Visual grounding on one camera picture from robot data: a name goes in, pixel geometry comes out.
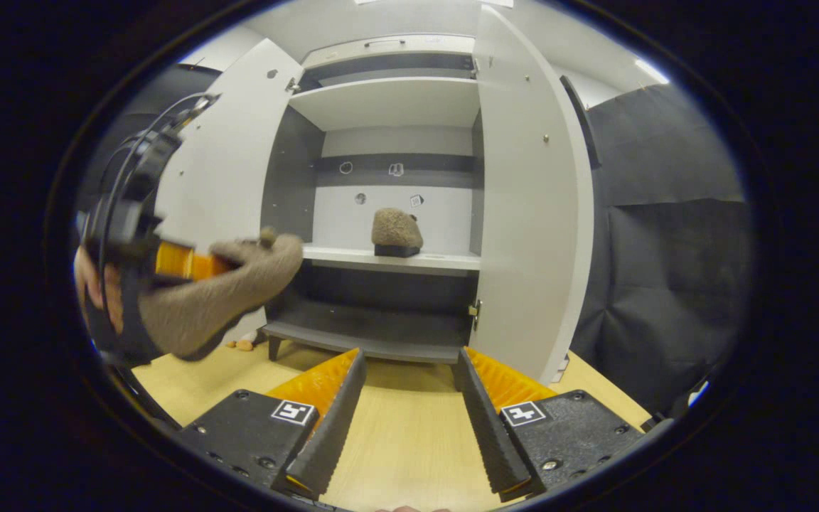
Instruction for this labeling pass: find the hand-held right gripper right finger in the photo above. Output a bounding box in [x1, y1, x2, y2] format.
[458, 346, 646, 502]

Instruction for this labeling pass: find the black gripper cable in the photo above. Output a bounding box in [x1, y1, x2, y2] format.
[97, 92, 215, 285]

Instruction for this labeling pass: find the brown suede shoe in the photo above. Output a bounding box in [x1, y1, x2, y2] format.
[370, 208, 424, 258]
[138, 228, 305, 362]

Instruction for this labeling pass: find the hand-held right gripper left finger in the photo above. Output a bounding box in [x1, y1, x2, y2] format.
[178, 347, 368, 501]

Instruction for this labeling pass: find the grey white shoe cabinet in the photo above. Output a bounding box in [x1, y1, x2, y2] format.
[154, 4, 595, 388]

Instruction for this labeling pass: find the grey cabinet door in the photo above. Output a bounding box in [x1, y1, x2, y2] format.
[154, 38, 305, 343]
[468, 4, 595, 386]

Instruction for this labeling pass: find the black backdrop cloth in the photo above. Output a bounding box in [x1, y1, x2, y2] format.
[79, 63, 750, 417]

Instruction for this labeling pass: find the penguin plush toy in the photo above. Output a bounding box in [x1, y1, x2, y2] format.
[227, 329, 269, 353]

